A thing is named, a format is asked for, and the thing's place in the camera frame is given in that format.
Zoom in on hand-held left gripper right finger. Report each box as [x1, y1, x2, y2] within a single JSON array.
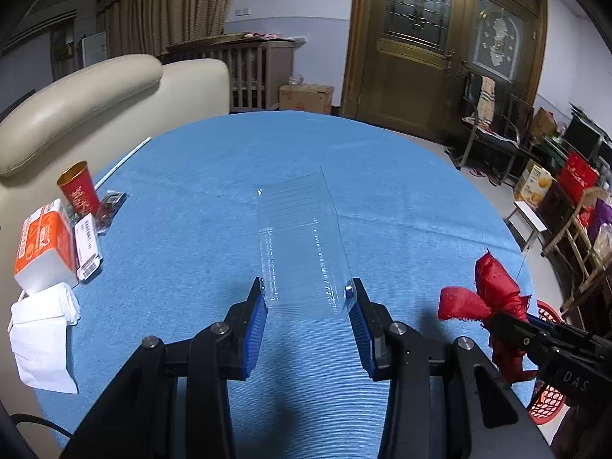
[[347, 277, 555, 459]]

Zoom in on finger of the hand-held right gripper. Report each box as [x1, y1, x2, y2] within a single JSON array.
[[526, 316, 575, 339], [488, 312, 550, 363]]

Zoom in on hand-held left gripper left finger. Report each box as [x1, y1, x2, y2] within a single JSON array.
[[60, 277, 269, 459]]

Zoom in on red plastic basket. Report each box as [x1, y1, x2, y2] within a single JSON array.
[[526, 299, 572, 424]]

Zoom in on red plastic wrapper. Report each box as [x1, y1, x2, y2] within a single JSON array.
[[437, 249, 539, 386]]

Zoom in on clear plastic container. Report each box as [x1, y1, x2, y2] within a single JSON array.
[[257, 167, 355, 321]]

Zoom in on small wooden stool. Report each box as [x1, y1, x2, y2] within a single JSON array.
[[506, 200, 546, 252]]

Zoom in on purple gift bag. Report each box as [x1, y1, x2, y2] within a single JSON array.
[[586, 198, 612, 244]]

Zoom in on bamboo chair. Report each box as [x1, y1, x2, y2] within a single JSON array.
[[540, 186, 612, 316]]

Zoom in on yellow printed carton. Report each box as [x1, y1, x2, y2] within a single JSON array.
[[514, 163, 554, 204]]

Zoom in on blue tablecloth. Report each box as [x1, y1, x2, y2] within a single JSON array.
[[33, 110, 536, 459]]

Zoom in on red gift bag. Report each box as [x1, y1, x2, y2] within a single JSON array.
[[557, 150, 599, 197]]

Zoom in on dark snack packet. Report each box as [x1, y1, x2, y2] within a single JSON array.
[[96, 191, 127, 235]]

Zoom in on red white barcode box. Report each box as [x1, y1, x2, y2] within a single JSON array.
[[72, 213, 103, 282]]

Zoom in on black monitor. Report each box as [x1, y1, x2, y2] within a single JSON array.
[[564, 115, 602, 158]]

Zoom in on black metal chair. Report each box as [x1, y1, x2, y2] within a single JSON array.
[[447, 71, 519, 185]]

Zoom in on white straw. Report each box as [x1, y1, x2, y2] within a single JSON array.
[[93, 137, 152, 189]]

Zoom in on dark wooden chair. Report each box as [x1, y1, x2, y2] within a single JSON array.
[[506, 94, 535, 144]]

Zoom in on white napkin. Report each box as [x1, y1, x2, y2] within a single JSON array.
[[8, 282, 81, 395]]

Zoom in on red paper cup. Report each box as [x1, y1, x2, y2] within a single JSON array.
[[56, 161, 101, 218]]

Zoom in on orange white tissue pack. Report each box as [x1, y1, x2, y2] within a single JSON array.
[[13, 199, 80, 296]]

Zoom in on cardboard box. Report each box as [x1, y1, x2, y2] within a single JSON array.
[[278, 83, 334, 116]]

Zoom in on checked scarf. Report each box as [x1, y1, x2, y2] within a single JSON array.
[[478, 76, 497, 116]]

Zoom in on wooden double door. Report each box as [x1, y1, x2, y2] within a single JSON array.
[[342, 0, 548, 144]]

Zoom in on wooden crib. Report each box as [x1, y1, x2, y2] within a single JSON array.
[[165, 33, 295, 113]]

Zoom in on beige leather sofa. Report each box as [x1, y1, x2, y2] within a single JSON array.
[[0, 54, 231, 441]]

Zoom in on white air conditioner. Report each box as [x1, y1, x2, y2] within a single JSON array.
[[81, 32, 108, 66]]

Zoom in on brown striped curtain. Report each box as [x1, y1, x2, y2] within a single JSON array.
[[96, 0, 242, 60]]

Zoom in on black cable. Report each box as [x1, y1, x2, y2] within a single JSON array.
[[10, 413, 72, 438]]

